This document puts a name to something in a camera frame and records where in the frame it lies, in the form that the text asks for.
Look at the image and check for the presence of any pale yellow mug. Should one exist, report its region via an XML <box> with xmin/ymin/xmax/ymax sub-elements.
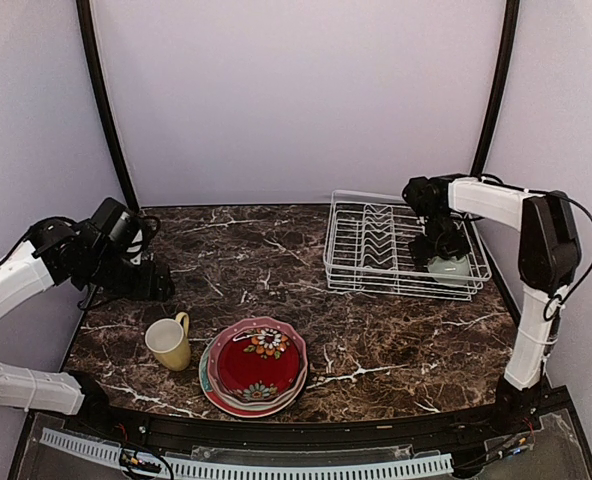
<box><xmin>145</xmin><ymin>312</ymin><xmax>191</xmax><ymax>372</ymax></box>

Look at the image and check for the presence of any pink dotted bowl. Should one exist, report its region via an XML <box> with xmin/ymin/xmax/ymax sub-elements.
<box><xmin>208</xmin><ymin>317</ymin><xmax>309</xmax><ymax>400</ymax></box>

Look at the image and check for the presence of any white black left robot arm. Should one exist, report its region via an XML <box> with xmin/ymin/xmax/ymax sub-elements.
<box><xmin>0</xmin><ymin>197</ymin><xmax>175</xmax><ymax>436</ymax></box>

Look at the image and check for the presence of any white wire dish rack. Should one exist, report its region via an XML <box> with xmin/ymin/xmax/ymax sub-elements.
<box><xmin>323</xmin><ymin>190</ymin><xmax>491</xmax><ymax>301</ymax></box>

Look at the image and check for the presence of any pale green glass cup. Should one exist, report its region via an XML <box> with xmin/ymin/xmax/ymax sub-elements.
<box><xmin>427</xmin><ymin>256</ymin><xmax>470</xmax><ymax>287</ymax></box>

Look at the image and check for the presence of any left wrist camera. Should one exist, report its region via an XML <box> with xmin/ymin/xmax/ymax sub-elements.
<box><xmin>126</xmin><ymin>215</ymin><xmax>162</xmax><ymax>265</ymax></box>

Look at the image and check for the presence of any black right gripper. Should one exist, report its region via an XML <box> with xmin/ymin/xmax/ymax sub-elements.
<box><xmin>409</xmin><ymin>208</ymin><xmax>471</xmax><ymax>269</ymax></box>

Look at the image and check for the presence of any striped rim cream plate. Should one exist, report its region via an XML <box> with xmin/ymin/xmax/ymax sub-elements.
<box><xmin>294</xmin><ymin>374</ymin><xmax>309</xmax><ymax>401</ymax></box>

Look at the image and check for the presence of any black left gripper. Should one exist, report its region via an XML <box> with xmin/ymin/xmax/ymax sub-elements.
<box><xmin>86</xmin><ymin>247</ymin><xmax>175</xmax><ymax>303</ymax></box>

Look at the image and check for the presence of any small red flower plate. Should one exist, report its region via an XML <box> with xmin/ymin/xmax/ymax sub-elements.
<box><xmin>217</xmin><ymin>327</ymin><xmax>301</xmax><ymax>403</ymax></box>

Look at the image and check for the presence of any right black frame post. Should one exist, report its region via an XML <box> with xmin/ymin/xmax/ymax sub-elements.
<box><xmin>470</xmin><ymin>0</ymin><xmax>521</xmax><ymax>176</ymax></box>

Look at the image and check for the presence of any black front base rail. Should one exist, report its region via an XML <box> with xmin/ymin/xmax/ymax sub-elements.
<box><xmin>30</xmin><ymin>384</ymin><xmax>572</xmax><ymax>454</ymax></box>

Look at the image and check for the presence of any white slotted cable duct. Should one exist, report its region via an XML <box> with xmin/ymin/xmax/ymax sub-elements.
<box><xmin>40</xmin><ymin>428</ymin><xmax>454</xmax><ymax>479</ymax></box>

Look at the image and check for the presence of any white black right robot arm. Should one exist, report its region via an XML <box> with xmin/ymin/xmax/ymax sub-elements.
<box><xmin>402</xmin><ymin>174</ymin><xmax>584</xmax><ymax>392</ymax></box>

